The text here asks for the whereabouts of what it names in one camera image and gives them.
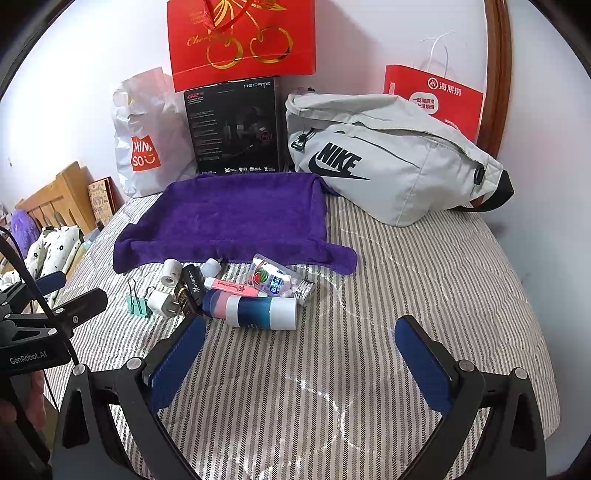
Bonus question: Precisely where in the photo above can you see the grey waist bag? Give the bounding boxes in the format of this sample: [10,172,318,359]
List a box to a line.
[285,92,515,228]

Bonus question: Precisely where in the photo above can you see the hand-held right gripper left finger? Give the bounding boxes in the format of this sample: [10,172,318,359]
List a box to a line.
[50,315,208,480]

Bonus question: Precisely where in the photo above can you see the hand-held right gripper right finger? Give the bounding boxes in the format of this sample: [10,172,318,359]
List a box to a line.
[394,315,548,480]

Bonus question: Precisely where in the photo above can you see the black gold lipstick tube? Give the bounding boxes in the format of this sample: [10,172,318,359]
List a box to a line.
[173,281,197,317]

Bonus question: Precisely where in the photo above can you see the clear candy bottle silver cap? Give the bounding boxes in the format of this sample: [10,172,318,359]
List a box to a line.
[250,254,315,306]

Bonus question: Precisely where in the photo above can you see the person's left hand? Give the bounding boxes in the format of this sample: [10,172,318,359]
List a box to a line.
[21,369,49,428]

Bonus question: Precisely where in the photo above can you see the purple towel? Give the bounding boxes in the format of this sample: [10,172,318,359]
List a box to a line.
[113,172,360,276]

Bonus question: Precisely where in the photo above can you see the red paper bag white handles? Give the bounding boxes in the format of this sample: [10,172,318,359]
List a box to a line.
[382,32,485,144]

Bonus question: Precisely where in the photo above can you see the purple fluffy toy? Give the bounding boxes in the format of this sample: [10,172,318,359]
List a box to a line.
[8,210,38,264]

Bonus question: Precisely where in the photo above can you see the blue and white cylinder bottle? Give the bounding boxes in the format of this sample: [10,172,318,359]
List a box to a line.
[226,295,297,330]

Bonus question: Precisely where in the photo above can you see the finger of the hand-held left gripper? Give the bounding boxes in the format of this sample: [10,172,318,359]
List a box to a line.
[28,271,68,296]
[48,289,109,326]

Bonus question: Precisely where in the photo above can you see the green binder clip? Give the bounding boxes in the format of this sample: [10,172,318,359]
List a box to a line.
[126,279,160,318]

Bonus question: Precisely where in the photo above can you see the black product box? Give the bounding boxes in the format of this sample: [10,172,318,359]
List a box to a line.
[183,76,283,175]

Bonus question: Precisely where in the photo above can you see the small white roll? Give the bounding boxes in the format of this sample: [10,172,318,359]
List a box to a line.
[160,258,183,288]

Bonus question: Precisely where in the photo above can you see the white charger plug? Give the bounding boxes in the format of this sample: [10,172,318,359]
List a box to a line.
[147,286,178,319]

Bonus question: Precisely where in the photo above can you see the dark wooden frame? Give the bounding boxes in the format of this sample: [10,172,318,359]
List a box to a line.
[480,0,513,160]

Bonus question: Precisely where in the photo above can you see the light wooden furniture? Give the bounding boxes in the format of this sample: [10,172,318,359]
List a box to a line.
[14,161,100,236]

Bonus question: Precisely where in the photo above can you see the white plastic shopping bag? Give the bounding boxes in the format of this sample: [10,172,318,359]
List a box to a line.
[112,67,199,199]

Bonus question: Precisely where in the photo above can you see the pink blue small bottle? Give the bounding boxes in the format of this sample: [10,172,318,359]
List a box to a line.
[202,288,241,320]

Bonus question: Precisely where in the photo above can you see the red gift bag gold print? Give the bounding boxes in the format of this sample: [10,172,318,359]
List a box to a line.
[166,0,318,92]

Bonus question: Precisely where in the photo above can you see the pink cosmetic tube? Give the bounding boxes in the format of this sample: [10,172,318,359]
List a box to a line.
[203,277,269,298]

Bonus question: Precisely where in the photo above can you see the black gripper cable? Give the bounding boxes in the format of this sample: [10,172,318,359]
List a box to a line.
[0,226,63,411]

